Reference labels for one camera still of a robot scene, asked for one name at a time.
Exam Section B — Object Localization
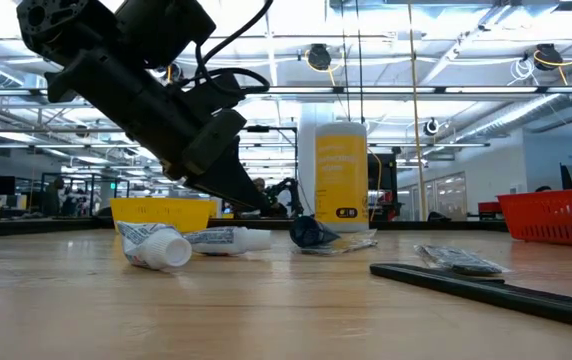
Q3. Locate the red plastic basket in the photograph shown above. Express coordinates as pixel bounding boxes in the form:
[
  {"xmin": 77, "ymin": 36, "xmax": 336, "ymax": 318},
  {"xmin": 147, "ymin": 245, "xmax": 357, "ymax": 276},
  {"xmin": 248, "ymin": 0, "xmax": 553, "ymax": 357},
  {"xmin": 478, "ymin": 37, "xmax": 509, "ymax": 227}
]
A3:
[{"xmin": 496, "ymin": 187, "xmax": 572, "ymax": 250}]

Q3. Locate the black plastic comb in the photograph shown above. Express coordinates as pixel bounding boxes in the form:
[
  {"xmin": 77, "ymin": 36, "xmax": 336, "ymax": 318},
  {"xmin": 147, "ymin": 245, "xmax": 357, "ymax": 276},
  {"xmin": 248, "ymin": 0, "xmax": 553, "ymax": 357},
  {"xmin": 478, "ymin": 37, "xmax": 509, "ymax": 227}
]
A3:
[{"xmin": 369, "ymin": 262, "xmax": 572, "ymax": 334}]

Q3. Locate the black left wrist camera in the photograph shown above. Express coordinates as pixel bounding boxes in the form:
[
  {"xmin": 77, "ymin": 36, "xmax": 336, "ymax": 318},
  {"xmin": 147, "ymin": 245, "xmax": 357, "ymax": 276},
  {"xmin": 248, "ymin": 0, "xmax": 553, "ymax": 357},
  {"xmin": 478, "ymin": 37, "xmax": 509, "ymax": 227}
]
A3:
[{"xmin": 180, "ymin": 69, "xmax": 248, "ymax": 120}]

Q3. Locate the yellow plastic basket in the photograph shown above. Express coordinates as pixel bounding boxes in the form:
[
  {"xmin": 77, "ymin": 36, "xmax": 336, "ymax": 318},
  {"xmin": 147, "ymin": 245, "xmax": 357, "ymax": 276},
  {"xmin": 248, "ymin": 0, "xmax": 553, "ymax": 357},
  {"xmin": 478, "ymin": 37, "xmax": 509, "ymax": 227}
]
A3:
[{"xmin": 109, "ymin": 197, "xmax": 218, "ymax": 234}]

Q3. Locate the black aluminium table frame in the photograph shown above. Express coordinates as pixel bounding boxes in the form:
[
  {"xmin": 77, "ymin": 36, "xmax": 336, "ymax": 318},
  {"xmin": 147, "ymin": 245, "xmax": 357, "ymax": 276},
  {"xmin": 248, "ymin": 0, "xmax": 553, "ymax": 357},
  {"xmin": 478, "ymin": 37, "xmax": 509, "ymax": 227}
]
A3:
[{"xmin": 0, "ymin": 217, "xmax": 510, "ymax": 239}]

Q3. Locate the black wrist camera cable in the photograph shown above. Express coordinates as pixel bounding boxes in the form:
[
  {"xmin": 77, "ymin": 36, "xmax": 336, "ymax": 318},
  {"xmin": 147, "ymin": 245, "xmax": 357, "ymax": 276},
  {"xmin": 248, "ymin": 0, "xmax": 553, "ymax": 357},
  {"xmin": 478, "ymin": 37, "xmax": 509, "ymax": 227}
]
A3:
[{"xmin": 193, "ymin": 0, "xmax": 273, "ymax": 101}]

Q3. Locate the black background cabinet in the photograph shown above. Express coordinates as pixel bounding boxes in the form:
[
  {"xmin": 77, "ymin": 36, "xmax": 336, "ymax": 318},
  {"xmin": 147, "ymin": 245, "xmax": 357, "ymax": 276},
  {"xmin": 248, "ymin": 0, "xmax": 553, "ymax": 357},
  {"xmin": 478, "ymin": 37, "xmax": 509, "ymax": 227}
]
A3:
[{"xmin": 367, "ymin": 152, "xmax": 398, "ymax": 222}]

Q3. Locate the yellow wipes canister white lid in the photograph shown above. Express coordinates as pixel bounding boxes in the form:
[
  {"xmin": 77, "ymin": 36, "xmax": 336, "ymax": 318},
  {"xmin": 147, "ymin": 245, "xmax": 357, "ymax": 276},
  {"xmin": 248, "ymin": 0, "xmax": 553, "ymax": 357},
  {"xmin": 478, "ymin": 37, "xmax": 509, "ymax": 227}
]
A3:
[{"xmin": 314, "ymin": 122, "xmax": 370, "ymax": 233}]

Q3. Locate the white travel toothpaste tube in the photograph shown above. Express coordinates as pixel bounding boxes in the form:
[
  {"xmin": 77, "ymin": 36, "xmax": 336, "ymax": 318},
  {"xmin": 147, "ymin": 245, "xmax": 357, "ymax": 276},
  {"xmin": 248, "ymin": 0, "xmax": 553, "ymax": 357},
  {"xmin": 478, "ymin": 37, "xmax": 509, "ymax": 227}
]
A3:
[
  {"xmin": 183, "ymin": 225, "xmax": 274, "ymax": 257},
  {"xmin": 115, "ymin": 220, "xmax": 194, "ymax": 272}
]

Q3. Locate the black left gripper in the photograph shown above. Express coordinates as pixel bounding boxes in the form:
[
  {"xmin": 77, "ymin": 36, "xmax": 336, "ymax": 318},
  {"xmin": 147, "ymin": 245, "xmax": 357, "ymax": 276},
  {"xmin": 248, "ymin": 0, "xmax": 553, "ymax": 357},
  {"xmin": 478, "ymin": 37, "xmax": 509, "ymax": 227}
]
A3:
[{"xmin": 44, "ymin": 48, "xmax": 273, "ymax": 214}]

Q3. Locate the dark blue toiletry packet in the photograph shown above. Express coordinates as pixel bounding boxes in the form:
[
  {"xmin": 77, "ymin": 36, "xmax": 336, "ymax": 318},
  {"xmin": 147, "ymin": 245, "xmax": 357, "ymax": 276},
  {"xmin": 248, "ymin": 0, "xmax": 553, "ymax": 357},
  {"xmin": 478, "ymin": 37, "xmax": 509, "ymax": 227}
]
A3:
[{"xmin": 288, "ymin": 215, "xmax": 342, "ymax": 249}]

